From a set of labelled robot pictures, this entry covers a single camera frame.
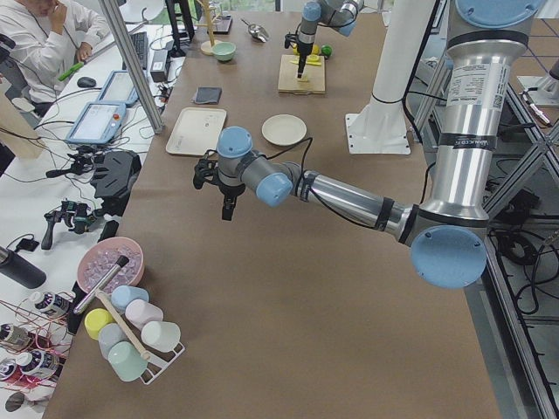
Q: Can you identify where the blue teach pendant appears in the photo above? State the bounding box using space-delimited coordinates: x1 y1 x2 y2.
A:
65 100 127 145
97 70 138 106

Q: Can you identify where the mint green bowl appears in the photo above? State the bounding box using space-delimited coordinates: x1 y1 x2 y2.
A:
212 42 237 63

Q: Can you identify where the black water bottle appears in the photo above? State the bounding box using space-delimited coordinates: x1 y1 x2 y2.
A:
1 247 46 289

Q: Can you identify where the white camera post base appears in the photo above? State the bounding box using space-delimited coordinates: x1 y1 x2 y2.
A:
346 0 439 155

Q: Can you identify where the seated person in white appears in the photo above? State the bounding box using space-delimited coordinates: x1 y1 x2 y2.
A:
1 1 110 104

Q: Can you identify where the wooden mug tree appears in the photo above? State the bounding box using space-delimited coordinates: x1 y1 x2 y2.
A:
197 0 221 56

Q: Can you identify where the black computer mouse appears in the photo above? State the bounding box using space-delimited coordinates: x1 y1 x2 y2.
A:
77 77 97 88

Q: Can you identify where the grey folded cloth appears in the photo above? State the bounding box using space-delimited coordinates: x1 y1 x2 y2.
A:
192 86 222 105

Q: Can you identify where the pink cup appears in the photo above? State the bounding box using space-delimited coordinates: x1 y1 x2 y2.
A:
125 299 163 330

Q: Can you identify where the cream round plate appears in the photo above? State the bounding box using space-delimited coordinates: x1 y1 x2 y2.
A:
261 114 307 146

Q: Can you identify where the metal scoop in bowl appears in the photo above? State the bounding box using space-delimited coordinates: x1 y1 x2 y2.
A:
72 255 129 315

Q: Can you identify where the blue teach pendant far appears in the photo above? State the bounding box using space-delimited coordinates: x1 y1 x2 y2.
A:
97 70 138 106

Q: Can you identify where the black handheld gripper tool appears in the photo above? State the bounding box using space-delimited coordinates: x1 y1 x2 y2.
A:
40 200 103 250

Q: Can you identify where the cream rectangular tray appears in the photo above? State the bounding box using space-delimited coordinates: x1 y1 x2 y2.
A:
166 106 227 156

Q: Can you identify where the yellow cup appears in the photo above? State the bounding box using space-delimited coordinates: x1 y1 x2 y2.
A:
84 308 114 340

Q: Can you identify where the white cup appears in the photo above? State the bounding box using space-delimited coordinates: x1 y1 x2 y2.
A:
141 321 181 353

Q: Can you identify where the green lime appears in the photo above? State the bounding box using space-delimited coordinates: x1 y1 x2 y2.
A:
321 45 333 58

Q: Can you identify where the black keyboard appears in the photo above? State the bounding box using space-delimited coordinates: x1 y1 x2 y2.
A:
130 31 149 70

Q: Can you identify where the wooden cutting board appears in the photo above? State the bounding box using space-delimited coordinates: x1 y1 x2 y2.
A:
278 54 326 94

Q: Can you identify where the black stand base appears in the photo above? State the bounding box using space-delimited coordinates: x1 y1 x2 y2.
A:
90 151 141 217

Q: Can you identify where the grey cup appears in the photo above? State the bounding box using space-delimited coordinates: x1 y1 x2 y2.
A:
98 323 128 360

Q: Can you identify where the blue teach pendant near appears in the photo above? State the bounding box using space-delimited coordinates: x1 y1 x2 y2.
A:
65 100 127 145

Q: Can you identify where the aluminium frame post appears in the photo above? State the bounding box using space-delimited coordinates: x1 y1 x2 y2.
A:
99 0 164 134

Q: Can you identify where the pink bowl with ice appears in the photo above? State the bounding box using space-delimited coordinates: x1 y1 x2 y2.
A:
77 237 144 293

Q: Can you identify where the white wire cup rack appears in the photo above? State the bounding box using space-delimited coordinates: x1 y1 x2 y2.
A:
95 291 186 386

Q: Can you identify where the mint green cup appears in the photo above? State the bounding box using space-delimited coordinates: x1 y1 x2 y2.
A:
107 341 148 382

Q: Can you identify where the blue cup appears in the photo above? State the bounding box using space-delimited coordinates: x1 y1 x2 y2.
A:
111 285 149 313

